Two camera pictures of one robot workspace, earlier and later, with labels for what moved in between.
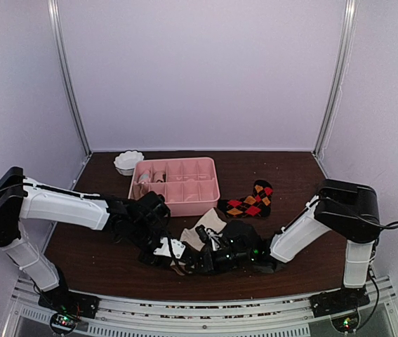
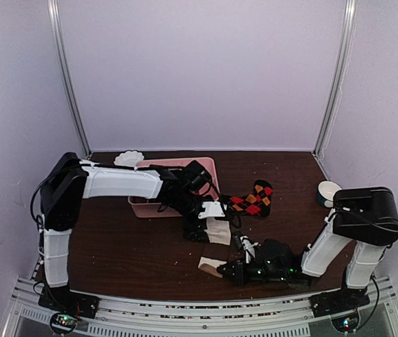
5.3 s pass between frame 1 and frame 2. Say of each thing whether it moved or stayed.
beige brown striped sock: moved
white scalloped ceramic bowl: stayed
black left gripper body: moved
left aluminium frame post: stayed
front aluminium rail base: stayed
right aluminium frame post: stayed
